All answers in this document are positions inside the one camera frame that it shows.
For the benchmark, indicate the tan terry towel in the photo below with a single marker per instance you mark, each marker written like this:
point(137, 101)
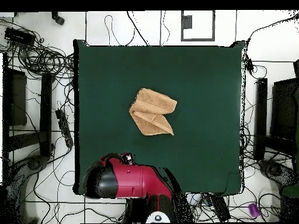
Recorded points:
point(151, 102)

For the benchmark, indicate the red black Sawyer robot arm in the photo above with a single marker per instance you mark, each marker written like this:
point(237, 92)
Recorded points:
point(130, 182)

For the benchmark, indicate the long black power strip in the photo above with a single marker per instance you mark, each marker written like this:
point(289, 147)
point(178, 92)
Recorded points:
point(64, 128)

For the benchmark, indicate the grey chair base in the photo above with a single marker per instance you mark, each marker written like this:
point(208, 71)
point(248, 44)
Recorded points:
point(275, 170)
point(35, 163)

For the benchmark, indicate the black stand bar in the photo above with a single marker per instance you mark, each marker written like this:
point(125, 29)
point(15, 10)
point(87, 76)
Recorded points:
point(45, 112)
point(261, 116)

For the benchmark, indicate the dark green table cloth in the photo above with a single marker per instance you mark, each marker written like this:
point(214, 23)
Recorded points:
point(198, 93)

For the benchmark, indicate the wide black power strip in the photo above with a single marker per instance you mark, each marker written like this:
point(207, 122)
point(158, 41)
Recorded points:
point(220, 207)

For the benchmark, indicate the black cabinet panel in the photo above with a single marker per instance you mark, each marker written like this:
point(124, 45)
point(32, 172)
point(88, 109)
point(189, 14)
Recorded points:
point(18, 98)
point(285, 107)

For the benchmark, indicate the purple object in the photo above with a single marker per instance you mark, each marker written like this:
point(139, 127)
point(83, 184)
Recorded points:
point(254, 210)

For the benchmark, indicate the dark grey square plate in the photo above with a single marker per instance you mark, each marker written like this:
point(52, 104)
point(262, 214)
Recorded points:
point(186, 22)

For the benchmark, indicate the black angled object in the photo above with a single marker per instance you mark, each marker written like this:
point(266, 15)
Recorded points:
point(58, 19)

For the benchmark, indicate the black plug adapter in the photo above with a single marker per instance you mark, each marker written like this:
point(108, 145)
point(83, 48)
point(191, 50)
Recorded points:
point(249, 65)

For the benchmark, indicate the black rectangular box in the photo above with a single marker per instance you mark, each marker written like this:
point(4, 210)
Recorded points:
point(19, 36)

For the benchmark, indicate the grey rectangular frame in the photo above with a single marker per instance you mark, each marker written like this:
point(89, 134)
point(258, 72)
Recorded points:
point(182, 35)

